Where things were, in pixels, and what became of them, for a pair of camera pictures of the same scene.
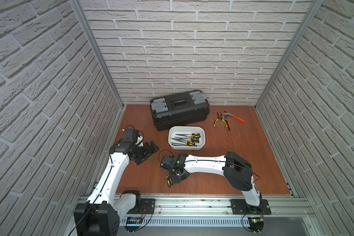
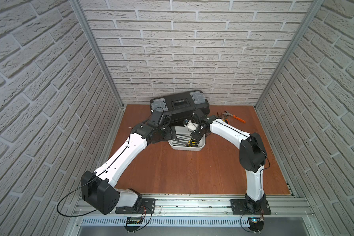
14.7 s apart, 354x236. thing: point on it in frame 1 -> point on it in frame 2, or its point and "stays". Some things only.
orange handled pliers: x=227 y=121 stays
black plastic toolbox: x=179 y=110 stays
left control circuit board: x=132 y=223 stays
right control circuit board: x=256 y=223 stays
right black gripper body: x=174 y=178 -> x=198 y=133
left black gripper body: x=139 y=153 -> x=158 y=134
